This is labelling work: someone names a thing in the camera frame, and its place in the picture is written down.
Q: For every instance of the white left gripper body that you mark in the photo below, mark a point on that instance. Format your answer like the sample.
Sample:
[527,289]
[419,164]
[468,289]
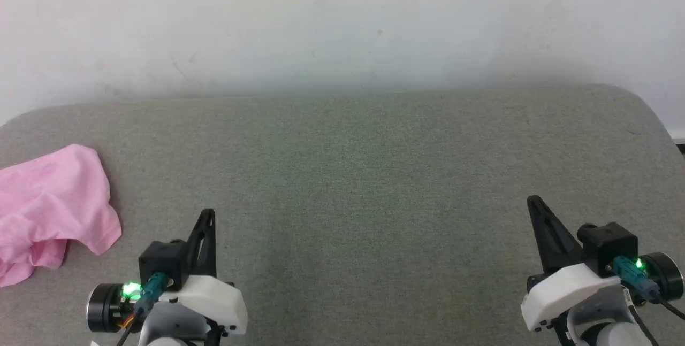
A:
[214,298]

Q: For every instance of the black cylindrical left wrist motor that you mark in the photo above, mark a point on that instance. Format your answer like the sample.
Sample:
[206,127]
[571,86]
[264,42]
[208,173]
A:
[104,308]

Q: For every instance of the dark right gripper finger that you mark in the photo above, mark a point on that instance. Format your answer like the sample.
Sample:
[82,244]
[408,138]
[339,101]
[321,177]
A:
[545,244]
[564,247]

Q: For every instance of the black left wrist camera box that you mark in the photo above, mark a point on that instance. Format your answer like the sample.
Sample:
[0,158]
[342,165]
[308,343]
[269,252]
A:
[160,258]

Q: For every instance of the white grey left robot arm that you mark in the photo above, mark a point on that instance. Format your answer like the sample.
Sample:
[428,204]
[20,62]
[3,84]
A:
[171,324]

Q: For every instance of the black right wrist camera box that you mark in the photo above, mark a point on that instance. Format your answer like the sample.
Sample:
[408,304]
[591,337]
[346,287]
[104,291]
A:
[607,241]

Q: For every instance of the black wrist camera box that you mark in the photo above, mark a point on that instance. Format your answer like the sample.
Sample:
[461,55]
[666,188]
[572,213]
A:
[160,258]
[607,241]

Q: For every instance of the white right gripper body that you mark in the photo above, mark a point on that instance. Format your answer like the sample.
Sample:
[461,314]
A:
[562,287]

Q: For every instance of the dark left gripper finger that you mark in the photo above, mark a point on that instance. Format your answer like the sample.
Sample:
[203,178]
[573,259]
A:
[210,250]
[193,247]

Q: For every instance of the pink cloth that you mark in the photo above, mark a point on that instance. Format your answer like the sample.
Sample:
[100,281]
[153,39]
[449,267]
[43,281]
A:
[48,201]

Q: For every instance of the black cylindrical right wrist motor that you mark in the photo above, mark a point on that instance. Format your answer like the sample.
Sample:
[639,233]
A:
[666,276]

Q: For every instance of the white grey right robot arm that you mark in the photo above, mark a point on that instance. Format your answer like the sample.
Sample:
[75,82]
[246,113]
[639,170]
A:
[599,311]

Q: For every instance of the black cylindrical wrist motor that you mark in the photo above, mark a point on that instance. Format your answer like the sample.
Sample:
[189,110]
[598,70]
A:
[104,308]
[666,276]

